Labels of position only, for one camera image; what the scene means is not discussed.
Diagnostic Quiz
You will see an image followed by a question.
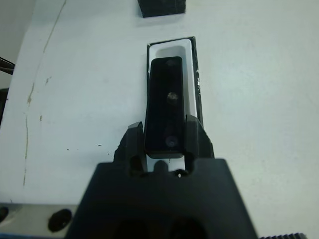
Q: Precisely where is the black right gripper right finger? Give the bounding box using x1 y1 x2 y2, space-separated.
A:
184 114 215 171

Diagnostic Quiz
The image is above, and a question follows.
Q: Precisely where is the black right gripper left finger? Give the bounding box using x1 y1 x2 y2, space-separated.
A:
114 121 148 177

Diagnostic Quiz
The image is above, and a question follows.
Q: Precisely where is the slim black camera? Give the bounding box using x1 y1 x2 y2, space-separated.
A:
144 56 186 159

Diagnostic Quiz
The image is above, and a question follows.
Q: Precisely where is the glossy black box lid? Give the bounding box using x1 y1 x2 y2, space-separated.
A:
137 0 187 18

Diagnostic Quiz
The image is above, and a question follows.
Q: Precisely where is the black box base white insert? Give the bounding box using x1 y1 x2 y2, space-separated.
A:
145 36 204 172

